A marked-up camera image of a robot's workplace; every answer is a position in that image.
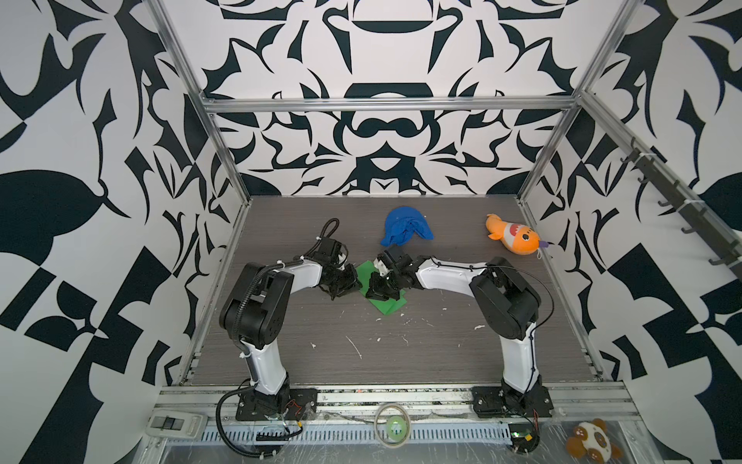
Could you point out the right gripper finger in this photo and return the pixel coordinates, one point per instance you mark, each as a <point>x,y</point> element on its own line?
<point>376,288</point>
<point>392,291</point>

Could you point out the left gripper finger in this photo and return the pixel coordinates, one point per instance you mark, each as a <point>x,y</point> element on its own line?
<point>351,278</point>
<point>337,289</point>

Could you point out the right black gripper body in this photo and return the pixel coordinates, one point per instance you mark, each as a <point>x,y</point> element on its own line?
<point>395,277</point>

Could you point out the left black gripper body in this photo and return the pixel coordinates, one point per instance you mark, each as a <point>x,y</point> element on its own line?
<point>339,276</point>

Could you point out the green square paper sheet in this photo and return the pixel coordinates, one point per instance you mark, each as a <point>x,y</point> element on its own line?
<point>386,307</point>

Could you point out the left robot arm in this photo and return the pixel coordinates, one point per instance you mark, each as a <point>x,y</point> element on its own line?
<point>255,311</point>

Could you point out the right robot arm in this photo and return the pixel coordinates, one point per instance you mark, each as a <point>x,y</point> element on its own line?
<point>507,301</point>

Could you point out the blue crumpled cloth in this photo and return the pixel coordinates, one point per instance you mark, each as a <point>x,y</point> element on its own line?
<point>404,222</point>

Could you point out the orange fish plush toy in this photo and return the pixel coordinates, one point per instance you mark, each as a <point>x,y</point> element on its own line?
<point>518,238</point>

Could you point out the white tape roll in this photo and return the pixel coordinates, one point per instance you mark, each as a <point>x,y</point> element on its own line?
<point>384,412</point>

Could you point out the small black electronics box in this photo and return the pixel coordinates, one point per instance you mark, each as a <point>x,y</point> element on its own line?
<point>524,437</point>

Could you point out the brown white plush toy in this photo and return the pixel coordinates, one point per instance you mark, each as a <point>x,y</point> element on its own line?
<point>591,440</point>

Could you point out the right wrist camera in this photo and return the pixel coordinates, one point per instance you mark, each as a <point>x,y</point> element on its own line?
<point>381,267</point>

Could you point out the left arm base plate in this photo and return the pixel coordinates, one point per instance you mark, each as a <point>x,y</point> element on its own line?
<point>290,404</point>

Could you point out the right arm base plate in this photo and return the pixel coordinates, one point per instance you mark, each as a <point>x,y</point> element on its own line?
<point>504,401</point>

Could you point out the aluminium front rail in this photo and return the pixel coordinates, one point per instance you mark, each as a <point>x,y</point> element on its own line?
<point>569,401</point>

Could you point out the black hook rail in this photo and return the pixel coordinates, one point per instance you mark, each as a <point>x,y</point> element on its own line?
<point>679,198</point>

